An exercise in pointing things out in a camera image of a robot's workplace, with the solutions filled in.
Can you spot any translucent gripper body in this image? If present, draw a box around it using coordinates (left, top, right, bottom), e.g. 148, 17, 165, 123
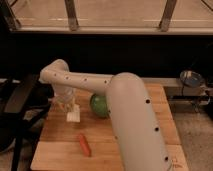
54, 95, 75, 112

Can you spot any white sponge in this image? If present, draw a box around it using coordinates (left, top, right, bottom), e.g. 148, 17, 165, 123
67, 104, 80, 122

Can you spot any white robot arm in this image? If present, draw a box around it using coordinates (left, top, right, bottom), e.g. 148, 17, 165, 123
40, 59, 173, 171

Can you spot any green ceramic bowl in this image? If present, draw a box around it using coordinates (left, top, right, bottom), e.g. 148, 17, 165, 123
90, 94, 109, 118

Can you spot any black chair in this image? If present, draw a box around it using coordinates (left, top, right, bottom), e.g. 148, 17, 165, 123
0, 75, 54, 171

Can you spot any wooden cutting board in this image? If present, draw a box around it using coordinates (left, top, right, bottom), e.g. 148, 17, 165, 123
31, 84, 189, 171

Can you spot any orange carrot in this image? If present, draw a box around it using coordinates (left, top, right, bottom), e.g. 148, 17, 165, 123
78, 134, 91, 157

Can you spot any round metal dish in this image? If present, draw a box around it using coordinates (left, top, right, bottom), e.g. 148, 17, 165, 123
180, 70, 204, 88

